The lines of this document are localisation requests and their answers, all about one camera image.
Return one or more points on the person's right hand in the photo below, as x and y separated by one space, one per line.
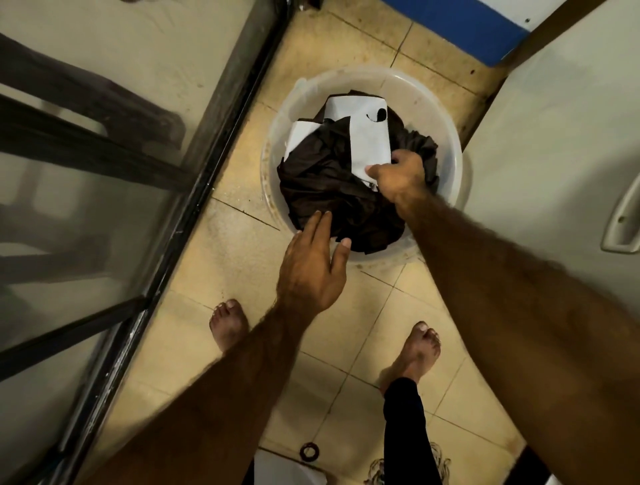
402 177

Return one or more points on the person's left hand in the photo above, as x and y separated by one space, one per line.
307 275

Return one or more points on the person's left thumb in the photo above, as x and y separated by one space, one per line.
340 257

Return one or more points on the person's right thumb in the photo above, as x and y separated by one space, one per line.
377 171

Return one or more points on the black and white garment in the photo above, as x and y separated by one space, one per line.
325 185

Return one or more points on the person's right forearm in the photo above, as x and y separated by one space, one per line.
515 320

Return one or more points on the person's left forearm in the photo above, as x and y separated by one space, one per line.
225 399

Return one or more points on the translucent plastic basin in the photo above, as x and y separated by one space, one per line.
430 115

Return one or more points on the person's right foot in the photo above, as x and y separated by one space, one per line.
415 354

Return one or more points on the person's foot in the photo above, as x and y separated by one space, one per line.
415 354
229 325

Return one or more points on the person's left foot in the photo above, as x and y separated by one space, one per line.
229 325

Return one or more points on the blue and white panel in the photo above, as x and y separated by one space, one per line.
470 25

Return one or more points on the white appliance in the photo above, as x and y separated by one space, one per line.
550 140

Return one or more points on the black trouser leg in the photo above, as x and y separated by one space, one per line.
407 434

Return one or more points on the glass table with metal frame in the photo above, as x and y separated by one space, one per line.
165 240

